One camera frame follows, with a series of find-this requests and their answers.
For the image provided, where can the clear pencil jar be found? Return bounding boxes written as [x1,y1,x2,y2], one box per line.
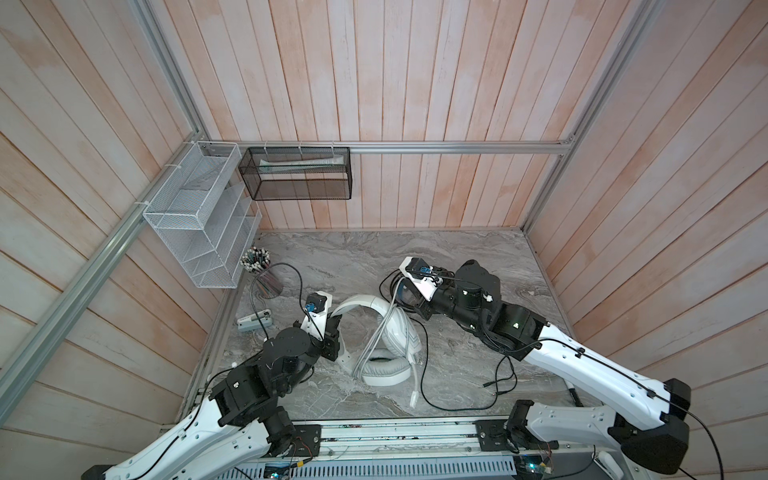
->
[240,247,283,300]

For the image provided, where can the aluminium wall rail right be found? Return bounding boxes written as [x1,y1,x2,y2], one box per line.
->
[520,1,665,237]

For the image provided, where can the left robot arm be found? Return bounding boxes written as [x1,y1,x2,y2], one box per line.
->
[82,291,340,479]

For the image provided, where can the black blue headphones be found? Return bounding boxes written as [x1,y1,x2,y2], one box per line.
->
[389,271,417,314]

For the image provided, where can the white headphone cable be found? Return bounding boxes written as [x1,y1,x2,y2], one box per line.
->
[353,290,424,410]

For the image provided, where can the aluminium wall rail left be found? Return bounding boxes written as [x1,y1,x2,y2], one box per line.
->
[1,131,205,423]

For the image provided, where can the black headphone cable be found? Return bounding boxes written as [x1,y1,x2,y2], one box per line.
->
[376,268,521,414]

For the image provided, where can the aluminium wall rail back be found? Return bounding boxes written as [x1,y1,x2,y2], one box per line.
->
[210,140,574,155]

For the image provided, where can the white headphones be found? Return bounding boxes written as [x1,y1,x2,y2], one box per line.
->
[333,294,422,387]

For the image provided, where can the aluminium wall rail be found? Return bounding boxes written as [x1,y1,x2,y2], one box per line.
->
[1,131,205,423]
[210,140,574,155]
[520,1,665,237]

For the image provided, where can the black mesh wall basket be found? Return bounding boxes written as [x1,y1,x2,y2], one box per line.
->
[238,146,353,202]

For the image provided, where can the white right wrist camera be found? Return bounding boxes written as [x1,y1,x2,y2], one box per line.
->
[399,256,442,301]

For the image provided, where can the light blue stapler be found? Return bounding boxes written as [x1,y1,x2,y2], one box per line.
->
[236,309,273,332]

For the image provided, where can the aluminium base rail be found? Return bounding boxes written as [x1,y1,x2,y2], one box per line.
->
[161,413,649,480]

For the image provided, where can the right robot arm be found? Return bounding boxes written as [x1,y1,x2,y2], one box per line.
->
[399,257,692,475]

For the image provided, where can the white mesh wall shelf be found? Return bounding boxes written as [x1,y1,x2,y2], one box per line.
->
[144,141,262,289]

